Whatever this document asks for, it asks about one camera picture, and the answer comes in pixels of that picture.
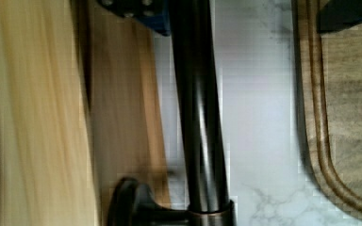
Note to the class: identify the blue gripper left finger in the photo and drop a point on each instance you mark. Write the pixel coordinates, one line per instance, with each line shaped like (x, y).
(153, 14)

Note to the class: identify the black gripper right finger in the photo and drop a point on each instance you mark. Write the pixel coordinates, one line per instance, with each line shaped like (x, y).
(338, 15)

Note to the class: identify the black drawer handle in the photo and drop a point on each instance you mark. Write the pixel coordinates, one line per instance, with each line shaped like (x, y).
(132, 203)

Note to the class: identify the dark wooden cutting board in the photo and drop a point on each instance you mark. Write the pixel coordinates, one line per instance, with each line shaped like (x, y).
(331, 84)

